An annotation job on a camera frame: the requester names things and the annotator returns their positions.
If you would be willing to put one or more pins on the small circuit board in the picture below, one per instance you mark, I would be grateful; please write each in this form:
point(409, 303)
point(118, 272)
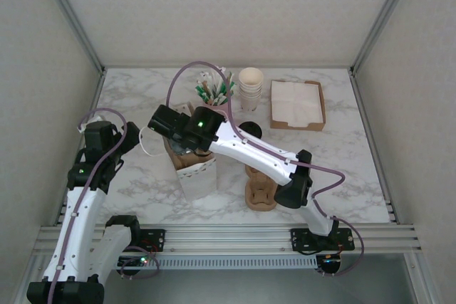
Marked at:
point(139, 260)
point(329, 263)

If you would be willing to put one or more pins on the brown pulp cup carrier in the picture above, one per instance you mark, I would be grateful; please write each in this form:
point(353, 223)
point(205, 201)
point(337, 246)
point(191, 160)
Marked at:
point(261, 200)

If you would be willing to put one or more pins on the white paper cup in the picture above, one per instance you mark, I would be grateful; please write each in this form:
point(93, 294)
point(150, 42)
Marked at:
point(251, 93)
point(251, 77)
point(251, 96)
point(251, 105)
point(251, 100)
point(251, 89)

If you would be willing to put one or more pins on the white paper napkin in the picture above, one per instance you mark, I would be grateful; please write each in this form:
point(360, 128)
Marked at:
point(295, 103)

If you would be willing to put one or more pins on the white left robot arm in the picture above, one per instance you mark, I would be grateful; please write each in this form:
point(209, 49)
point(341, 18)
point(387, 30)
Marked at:
point(75, 233)

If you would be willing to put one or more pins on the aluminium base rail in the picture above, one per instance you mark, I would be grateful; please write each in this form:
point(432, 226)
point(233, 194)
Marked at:
point(231, 238)

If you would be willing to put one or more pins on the brown cardboard napkin tray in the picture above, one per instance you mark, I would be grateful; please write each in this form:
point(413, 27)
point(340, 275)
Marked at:
point(295, 127)

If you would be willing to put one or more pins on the cartoon animal paper bag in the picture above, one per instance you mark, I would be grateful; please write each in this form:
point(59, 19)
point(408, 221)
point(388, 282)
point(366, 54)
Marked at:
point(199, 183)

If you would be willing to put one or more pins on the green white wrapped straw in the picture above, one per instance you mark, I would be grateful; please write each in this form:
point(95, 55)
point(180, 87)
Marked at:
point(198, 89)
point(223, 91)
point(231, 85)

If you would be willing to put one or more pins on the black cup lid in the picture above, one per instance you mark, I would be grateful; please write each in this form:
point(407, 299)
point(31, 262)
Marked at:
point(249, 129)

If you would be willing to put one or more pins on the pink ribbed straw holder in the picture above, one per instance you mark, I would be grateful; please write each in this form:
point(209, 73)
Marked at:
point(222, 107)

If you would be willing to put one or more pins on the brown wrapped straw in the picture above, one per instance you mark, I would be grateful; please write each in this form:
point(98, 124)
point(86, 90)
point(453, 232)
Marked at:
point(206, 87)

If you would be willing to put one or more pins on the aluminium frame post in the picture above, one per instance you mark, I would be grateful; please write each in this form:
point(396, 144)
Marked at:
point(386, 15)
point(71, 15)

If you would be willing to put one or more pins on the aluminium side rail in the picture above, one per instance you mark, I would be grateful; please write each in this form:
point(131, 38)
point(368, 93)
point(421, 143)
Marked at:
point(61, 213)
point(392, 213)

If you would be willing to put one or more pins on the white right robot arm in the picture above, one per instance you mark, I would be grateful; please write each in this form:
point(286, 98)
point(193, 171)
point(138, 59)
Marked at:
point(256, 154)

